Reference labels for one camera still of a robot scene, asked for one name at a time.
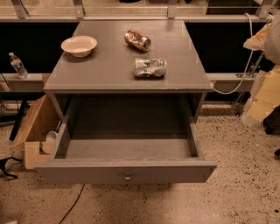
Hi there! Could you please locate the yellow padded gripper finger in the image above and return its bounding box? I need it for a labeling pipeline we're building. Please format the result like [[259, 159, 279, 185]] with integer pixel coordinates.
[[243, 23, 271, 51]]

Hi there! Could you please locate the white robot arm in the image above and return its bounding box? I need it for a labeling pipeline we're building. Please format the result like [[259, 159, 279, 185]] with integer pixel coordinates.
[[243, 17, 280, 64]]

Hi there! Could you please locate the crushed orange soda can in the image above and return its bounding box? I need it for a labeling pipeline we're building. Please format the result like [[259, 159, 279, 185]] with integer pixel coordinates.
[[124, 29, 151, 52]]

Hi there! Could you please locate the open grey top drawer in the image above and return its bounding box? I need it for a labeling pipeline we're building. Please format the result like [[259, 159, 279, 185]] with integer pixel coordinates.
[[35, 95, 216, 184]]

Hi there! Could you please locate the round metal drawer knob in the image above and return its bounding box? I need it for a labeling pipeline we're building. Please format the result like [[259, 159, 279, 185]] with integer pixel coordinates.
[[123, 174, 132, 183]]

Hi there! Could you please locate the grey wooden cabinet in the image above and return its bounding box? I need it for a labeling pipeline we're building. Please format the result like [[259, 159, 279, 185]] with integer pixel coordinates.
[[43, 19, 214, 123]]

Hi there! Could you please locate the white paper bowl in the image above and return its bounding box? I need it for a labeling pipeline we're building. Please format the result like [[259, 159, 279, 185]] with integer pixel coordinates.
[[61, 36, 97, 58]]

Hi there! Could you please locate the white cup in box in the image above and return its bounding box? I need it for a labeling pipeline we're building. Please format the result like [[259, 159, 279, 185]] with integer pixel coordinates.
[[41, 131, 58, 154]]

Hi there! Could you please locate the clear plastic water bottle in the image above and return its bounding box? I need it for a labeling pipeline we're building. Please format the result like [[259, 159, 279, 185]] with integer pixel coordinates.
[[9, 52, 28, 80]]

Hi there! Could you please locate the black table leg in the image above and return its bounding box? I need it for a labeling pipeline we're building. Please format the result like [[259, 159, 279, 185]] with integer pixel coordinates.
[[9, 99, 28, 141]]

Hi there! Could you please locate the white cable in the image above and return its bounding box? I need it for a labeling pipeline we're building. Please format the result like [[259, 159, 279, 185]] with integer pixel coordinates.
[[212, 12, 256, 95]]

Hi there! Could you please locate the black floor cable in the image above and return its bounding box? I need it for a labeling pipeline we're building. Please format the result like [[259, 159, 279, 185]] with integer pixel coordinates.
[[58, 183, 86, 224]]

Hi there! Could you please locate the black strap on floor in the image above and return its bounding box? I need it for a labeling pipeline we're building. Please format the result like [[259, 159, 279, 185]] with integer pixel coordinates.
[[0, 156, 23, 180]]

